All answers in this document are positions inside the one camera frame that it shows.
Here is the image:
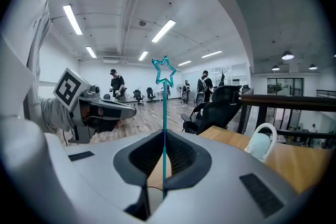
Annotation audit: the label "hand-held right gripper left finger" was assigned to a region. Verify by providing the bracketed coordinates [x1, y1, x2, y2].
[64, 129, 165, 224]

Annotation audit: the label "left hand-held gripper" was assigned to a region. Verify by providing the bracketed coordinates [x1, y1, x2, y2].
[53, 67, 138, 144]

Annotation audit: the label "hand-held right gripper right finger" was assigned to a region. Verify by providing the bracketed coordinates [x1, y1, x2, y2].
[154, 129, 300, 224]

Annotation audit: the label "star-topped stirring stick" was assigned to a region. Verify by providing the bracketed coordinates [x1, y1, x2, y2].
[151, 55, 177, 200]

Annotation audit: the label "person's left forearm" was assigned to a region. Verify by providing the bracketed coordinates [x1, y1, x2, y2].
[39, 97, 76, 135]

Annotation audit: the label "person's left hand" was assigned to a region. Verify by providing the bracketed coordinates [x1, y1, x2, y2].
[83, 118, 122, 134]

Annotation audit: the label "black office chair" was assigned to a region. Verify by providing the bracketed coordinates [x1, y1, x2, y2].
[133, 89, 145, 106]
[181, 85, 244, 136]
[145, 87, 157, 101]

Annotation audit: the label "black coat rack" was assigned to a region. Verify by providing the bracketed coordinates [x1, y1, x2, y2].
[218, 69, 227, 87]

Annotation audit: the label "ceiling strip lights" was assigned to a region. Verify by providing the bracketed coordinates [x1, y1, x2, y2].
[62, 4, 223, 67]

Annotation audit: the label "person's grey shirt torso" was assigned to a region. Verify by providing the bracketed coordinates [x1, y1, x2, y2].
[0, 0, 79, 124]

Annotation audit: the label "pedestal fan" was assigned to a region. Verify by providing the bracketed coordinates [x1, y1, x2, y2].
[175, 83, 184, 100]

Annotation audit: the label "white jug with loop handle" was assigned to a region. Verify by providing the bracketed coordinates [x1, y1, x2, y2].
[244, 122, 278, 164]

